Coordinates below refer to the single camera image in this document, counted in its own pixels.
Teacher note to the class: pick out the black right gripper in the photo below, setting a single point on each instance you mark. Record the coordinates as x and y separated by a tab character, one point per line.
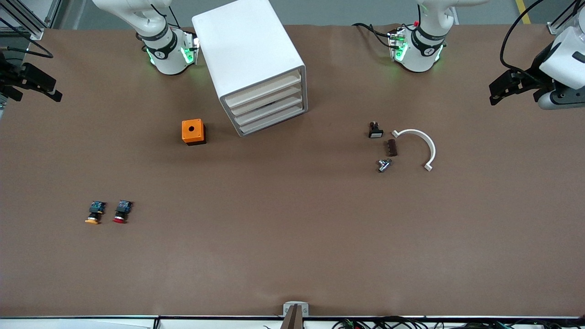
10	76

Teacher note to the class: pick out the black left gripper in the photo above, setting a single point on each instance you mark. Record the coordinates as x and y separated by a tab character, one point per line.
537	65

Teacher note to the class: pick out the white plastic drawer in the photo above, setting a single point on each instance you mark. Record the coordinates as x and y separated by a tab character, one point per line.
266	98
269	109
263	88
273	120

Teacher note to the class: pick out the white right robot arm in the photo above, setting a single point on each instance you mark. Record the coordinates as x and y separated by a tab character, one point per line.
167	55

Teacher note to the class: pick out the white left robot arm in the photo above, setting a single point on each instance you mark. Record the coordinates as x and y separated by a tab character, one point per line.
422	55

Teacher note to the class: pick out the black rectangular white-faced button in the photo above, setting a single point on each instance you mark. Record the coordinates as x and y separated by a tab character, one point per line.
375	132

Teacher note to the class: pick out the white drawer cabinet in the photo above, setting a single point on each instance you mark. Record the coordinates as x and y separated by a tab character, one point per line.
247	45

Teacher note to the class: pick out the white semicircular clamp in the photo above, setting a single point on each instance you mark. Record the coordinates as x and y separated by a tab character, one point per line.
432	150

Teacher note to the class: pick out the brown rectangular block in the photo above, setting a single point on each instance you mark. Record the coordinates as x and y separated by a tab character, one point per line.
392	148

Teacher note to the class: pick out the silver metal fitting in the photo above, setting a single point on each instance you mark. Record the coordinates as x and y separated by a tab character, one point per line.
384	166

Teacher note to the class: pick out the orange box with hole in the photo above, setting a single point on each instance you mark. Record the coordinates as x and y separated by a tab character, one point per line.
192	130

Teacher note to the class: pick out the aluminium frame profile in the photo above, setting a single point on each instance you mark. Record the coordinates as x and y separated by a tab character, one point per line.
20	23
555	28

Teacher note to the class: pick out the yellow push button switch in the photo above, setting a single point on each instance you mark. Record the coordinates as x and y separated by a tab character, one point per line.
95	211

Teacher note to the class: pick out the red push button switch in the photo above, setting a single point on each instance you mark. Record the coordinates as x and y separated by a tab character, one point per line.
121	210

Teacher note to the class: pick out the grey metal camera bracket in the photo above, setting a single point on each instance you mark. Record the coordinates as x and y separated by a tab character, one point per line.
288	310

